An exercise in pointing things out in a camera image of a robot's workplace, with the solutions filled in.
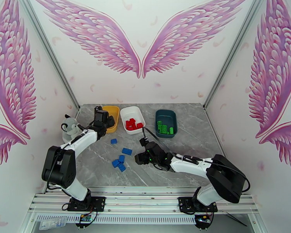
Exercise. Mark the aluminium frame post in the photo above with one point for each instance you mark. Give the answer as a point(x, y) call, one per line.
point(238, 45)
point(46, 45)

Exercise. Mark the grey white husky plush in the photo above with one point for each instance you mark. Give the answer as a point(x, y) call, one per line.
point(70, 125)

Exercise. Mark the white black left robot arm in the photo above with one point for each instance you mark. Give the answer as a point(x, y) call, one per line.
point(72, 186)

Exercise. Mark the dark teal plastic container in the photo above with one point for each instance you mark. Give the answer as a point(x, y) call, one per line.
point(168, 115)

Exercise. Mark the long green lego brick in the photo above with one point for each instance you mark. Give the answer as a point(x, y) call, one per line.
point(163, 132)
point(165, 128)

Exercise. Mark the aluminium rail base frame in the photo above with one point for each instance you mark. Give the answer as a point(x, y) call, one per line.
point(140, 200)

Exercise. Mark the yellow plastic container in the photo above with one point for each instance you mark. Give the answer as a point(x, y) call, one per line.
point(113, 111)

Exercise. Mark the white plastic container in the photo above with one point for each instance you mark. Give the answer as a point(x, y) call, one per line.
point(137, 113)

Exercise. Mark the green circuit board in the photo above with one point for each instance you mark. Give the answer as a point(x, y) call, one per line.
point(86, 218)
point(203, 219)

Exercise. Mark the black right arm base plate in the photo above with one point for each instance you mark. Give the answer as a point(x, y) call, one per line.
point(184, 203)

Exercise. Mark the clear plastic parts box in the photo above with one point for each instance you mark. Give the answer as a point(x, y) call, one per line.
point(53, 223)

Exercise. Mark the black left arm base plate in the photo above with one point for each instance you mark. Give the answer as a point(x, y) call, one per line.
point(99, 203)

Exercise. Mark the black tweezers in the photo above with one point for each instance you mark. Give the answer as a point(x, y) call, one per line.
point(236, 219)

